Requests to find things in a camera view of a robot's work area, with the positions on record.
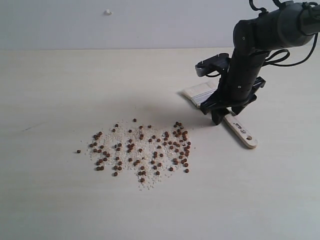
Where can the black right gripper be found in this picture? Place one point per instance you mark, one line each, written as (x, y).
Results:
(235, 89)

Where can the wooden paint brush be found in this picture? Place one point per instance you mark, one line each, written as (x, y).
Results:
(199, 93)

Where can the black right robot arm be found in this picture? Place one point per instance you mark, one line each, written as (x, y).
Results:
(258, 42)

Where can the pile of brown pellets and grains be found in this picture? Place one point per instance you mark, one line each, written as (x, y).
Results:
(153, 153)

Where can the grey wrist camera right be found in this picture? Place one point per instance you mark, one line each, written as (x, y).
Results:
(217, 63)

